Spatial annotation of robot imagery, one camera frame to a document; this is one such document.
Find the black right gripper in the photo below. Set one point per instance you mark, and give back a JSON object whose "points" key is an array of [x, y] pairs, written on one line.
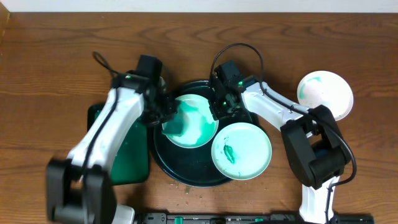
{"points": [[217, 113]]}

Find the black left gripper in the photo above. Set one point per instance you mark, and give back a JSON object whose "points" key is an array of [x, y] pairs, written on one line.
{"points": [[162, 115]]}

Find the green scrubbing sponge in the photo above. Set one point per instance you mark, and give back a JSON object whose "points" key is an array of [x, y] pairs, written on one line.
{"points": [[174, 127]]}

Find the mint green plate top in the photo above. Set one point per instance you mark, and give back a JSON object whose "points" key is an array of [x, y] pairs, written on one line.
{"points": [[200, 127]]}

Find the mint green plate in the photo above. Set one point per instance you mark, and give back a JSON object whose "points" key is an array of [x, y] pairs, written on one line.
{"points": [[241, 151], [200, 127]]}

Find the black rectangular water tray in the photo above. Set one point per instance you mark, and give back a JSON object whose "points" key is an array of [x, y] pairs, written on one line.
{"points": [[131, 164]]}

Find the white plate with green stain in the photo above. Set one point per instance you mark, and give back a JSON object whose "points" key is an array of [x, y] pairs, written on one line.
{"points": [[328, 89]]}

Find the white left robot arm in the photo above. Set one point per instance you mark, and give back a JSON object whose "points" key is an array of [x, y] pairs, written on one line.
{"points": [[79, 188]]}

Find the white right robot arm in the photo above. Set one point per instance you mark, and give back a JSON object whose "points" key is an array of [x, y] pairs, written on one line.
{"points": [[317, 154]]}

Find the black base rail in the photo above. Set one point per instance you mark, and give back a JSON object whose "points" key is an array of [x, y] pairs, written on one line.
{"points": [[163, 218]]}

